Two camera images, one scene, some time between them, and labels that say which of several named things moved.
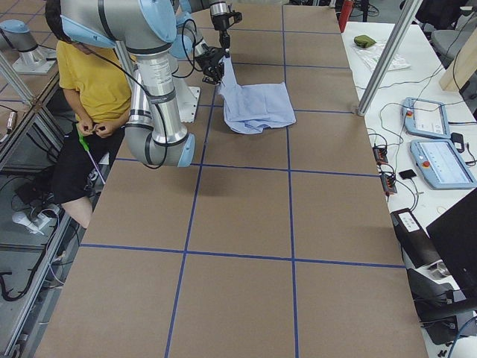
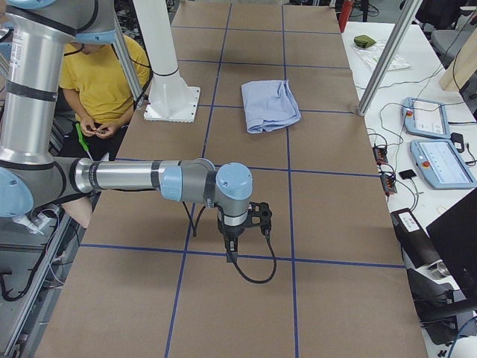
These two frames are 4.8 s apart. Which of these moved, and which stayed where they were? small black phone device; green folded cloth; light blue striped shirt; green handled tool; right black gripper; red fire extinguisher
Moved: right black gripper; light blue striped shirt
Stayed: green handled tool; green folded cloth; small black phone device; red fire extinguisher
